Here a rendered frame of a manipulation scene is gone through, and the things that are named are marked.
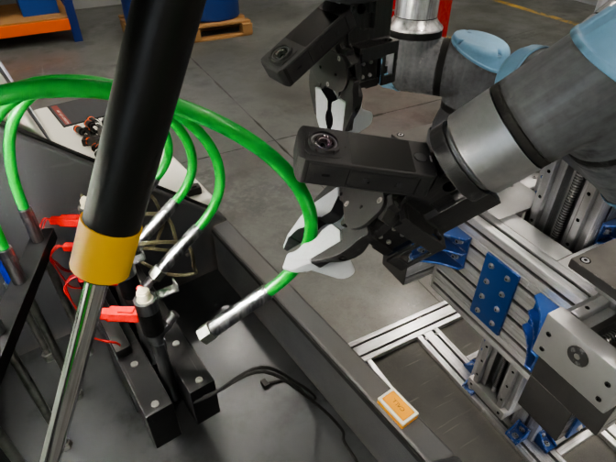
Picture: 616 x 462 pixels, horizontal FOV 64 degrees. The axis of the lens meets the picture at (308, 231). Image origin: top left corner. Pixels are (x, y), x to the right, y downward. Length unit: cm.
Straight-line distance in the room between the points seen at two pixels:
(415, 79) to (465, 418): 103
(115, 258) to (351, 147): 27
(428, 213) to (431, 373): 129
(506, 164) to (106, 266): 30
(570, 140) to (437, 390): 135
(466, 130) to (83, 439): 74
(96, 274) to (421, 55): 94
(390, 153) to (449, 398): 133
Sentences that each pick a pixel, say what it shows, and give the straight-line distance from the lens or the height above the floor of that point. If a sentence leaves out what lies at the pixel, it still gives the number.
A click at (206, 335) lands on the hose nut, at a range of 56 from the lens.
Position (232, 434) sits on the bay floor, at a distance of 85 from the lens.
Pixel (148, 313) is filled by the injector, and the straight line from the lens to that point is 64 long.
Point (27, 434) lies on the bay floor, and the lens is 95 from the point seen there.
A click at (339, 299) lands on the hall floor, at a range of 217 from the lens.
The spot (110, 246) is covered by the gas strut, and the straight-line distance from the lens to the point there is 16.
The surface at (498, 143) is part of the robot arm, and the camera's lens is 39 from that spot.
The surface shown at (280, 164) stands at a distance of 43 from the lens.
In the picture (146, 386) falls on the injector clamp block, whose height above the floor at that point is 98.
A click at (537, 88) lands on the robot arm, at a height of 143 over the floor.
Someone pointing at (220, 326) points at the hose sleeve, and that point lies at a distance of 55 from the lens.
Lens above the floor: 156
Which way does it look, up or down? 38 degrees down
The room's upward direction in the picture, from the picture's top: straight up
